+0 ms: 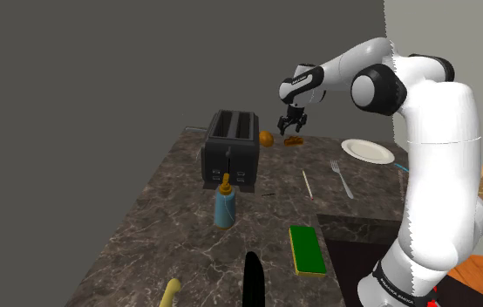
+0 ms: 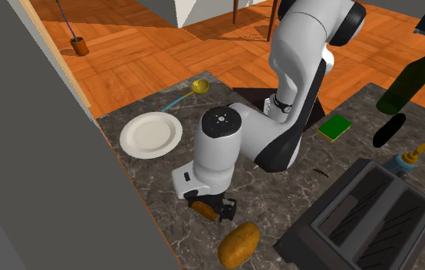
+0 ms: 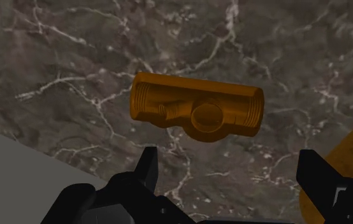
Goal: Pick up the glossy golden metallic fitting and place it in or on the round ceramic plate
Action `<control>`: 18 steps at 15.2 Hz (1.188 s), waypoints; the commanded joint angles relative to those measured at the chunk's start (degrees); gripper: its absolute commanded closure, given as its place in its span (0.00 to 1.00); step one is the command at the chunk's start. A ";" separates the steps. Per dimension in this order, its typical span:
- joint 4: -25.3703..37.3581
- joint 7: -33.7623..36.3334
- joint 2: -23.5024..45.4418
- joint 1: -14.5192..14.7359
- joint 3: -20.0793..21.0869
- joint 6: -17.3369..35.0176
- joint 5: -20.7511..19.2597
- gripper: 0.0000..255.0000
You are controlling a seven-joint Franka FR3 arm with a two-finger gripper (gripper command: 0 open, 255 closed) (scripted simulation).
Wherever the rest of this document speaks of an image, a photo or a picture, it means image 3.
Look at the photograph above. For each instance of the orange pipe tee fitting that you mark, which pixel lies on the orange pipe tee fitting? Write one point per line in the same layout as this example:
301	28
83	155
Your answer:
195	105

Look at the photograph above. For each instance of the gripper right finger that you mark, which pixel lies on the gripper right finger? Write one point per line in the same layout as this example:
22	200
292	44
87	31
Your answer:
325	180

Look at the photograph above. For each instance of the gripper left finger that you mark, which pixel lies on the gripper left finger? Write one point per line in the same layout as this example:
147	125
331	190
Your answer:
133	192

